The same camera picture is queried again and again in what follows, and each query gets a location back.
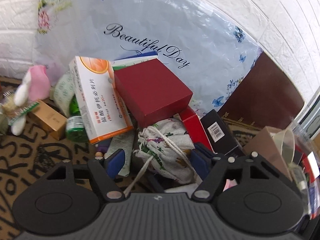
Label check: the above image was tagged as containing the floral drawstring cloth pouch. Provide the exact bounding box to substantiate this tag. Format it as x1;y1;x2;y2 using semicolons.
124;118;202;196

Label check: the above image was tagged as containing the green patterned tape roll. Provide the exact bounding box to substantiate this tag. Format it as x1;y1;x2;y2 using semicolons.
53;71;75;118

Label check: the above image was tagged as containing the letter pattern table mat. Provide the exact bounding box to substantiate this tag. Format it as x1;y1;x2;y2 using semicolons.
0;77;263;240

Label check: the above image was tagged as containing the dark red square box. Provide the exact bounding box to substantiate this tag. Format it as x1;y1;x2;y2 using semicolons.
114;59;193;128

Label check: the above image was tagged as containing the tan cardboard sorting box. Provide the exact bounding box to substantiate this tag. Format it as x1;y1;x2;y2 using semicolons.
244;126;293;181

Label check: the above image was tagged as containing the gold rectangular box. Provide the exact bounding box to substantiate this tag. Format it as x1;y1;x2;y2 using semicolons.
28;101;67;140

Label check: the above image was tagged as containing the green glass bottle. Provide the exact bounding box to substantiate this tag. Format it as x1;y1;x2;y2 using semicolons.
66;96;88;142

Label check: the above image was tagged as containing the floral plastic bag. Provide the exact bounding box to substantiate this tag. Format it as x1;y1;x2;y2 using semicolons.
32;0;262;116

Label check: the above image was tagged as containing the pink white plush toy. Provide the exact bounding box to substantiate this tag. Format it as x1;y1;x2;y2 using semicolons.
10;65;51;136

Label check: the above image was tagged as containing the black product box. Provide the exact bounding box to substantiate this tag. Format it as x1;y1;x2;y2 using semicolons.
200;109;245;158

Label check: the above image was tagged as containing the clear round plastic lid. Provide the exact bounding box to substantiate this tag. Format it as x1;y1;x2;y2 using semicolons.
272;128;296;164

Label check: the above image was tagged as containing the orange white medicine box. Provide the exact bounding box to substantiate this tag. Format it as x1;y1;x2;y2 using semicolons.
69;56;133;144

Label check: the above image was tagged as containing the red open box lid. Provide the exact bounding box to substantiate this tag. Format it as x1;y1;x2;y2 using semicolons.
178;106;213;151

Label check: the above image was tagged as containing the blue white flat box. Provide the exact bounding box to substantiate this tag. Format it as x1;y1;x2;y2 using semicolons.
111;51;158;70

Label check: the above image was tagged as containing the dark brown board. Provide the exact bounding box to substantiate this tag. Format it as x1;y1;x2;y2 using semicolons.
218;53;304;129

